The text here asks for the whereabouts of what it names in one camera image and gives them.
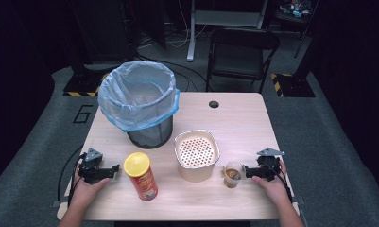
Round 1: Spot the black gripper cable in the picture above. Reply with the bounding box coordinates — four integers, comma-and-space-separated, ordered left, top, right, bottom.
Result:
57, 145, 85, 207
266, 162, 295, 203

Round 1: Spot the black floor cable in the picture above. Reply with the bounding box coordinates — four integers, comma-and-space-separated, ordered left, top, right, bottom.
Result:
135, 53, 210, 93

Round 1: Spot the person's left hand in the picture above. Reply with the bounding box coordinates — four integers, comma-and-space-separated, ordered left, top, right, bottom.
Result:
70, 164, 112, 208

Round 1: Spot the blue plastic bin bag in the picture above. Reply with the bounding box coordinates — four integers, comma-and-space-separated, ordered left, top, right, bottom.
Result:
97, 61, 181, 133

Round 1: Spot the white metal desk frame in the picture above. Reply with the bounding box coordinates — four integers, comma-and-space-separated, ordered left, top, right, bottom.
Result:
185, 0, 270, 62

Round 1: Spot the black yellow striped base plate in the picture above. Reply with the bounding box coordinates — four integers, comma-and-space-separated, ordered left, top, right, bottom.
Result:
269, 72, 317, 98
62, 72, 110, 98

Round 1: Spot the black folding chair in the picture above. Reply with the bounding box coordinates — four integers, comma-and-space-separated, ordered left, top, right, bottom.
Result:
205, 26, 282, 95

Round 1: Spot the clear cup with brown liquid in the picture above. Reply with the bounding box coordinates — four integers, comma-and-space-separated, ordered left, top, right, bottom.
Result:
222, 159, 245, 190

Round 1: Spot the clutter of small tools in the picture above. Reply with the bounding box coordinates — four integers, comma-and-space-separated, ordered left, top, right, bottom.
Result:
278, 0, 315, 19

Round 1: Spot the person's right hand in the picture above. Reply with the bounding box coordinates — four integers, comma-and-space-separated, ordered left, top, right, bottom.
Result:
251, 160, 293, 208

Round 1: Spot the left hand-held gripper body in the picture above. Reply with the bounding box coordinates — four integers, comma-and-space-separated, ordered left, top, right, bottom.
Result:
78, 147, 113, 185

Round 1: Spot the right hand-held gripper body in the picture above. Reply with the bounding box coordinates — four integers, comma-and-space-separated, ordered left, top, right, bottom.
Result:
256, 148, 286, 183

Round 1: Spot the black mesh trash bin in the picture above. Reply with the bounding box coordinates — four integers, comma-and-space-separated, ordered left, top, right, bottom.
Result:
126, 114, 174, 150

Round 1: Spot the beige perforated square container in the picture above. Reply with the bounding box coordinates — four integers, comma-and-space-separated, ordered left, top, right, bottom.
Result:
173, 129, 221, 183

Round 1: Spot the dark cabinet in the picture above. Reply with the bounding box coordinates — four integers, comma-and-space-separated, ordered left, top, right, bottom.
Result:
67, 0, 138, 64

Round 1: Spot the red chip can yellow lid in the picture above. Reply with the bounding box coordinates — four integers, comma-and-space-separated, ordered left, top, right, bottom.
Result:
123, 151, 159, 202

